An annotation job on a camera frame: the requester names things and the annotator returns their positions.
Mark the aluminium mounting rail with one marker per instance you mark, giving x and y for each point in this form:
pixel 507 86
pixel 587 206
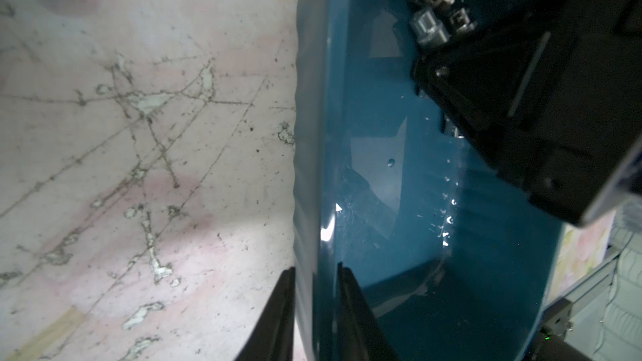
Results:
pixel 588 296

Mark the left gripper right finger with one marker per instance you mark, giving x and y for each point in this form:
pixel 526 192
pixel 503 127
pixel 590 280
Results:
pixel 360 336

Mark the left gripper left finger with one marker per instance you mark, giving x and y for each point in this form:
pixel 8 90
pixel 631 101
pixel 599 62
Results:
pixel 272 338

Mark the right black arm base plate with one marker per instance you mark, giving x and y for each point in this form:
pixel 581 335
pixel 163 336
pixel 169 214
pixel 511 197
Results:
pixel 548 343

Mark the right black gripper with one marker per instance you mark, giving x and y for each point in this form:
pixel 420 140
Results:
pixel 548 92

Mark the silver square socket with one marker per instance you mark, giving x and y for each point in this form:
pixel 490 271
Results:
pixel 430 32

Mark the teal plastic storage tray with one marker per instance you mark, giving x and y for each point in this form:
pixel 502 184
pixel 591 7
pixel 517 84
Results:
pixel 454 262

